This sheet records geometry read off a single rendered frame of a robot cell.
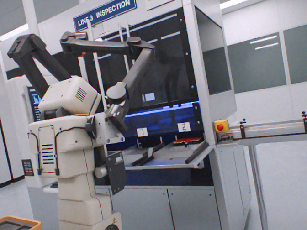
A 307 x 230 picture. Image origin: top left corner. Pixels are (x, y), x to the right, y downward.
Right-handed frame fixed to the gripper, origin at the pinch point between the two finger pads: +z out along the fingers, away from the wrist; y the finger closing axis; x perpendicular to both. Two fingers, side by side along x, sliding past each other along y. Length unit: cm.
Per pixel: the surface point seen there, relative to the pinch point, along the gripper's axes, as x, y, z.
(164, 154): -18, -82, 2
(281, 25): -365, 17, 367
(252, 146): -73, -105, 17
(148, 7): -53, 11, 13
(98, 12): -21, 34, 33
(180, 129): -36, -73, 22
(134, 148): 1, -71, 48
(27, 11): 24, 51, 22
